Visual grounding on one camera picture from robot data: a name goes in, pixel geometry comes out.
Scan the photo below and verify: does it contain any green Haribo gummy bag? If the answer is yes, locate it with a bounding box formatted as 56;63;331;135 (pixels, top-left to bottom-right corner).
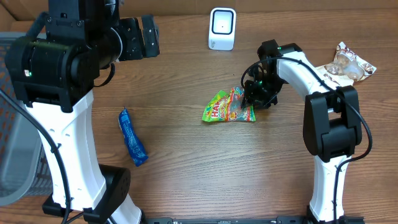
202;87;256;122

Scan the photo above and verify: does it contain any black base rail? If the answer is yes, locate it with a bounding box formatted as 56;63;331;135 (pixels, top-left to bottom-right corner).
142;216;364;224

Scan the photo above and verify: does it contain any dried mushroom snack bag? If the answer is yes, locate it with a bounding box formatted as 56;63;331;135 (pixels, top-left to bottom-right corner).
317;42;377;86

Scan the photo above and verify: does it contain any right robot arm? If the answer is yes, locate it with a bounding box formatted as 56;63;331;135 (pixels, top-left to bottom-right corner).
241;40;364;223

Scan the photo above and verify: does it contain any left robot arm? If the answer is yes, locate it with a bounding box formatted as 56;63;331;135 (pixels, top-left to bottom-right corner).
5;0;160;223

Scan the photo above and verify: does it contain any white barcode scanner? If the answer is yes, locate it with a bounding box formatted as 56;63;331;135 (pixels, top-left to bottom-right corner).
208;7;236;51

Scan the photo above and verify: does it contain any blue Oreo cookie pack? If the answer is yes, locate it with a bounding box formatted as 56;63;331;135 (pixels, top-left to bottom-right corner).
118;108;149;167

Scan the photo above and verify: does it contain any grey plastic mesh basket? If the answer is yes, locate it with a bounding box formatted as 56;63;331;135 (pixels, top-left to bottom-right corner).
0;31;53;207

